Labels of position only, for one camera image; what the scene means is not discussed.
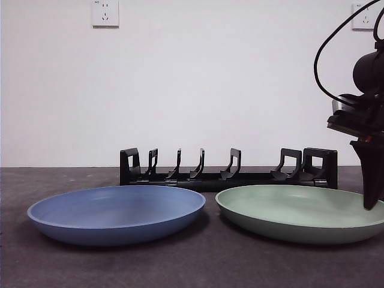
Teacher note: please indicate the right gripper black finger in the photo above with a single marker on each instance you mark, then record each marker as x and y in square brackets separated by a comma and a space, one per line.
[370, 174]

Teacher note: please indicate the pale green round plate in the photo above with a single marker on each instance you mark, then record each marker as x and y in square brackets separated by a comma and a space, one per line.
[294, 210]

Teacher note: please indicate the blue round plate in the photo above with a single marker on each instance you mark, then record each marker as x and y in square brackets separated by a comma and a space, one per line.
[114, 210]

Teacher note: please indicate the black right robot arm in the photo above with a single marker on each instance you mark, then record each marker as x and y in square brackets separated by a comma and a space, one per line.
[369, 72]

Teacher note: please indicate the black plate rack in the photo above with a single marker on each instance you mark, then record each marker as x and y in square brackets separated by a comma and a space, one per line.
[204, 181]

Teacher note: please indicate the pale grey camera box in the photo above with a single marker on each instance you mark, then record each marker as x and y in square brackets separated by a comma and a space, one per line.
[345, 103]

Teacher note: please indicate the white wall socket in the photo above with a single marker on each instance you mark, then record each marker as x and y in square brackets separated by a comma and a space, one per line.
[361, 21]
[105, 15]

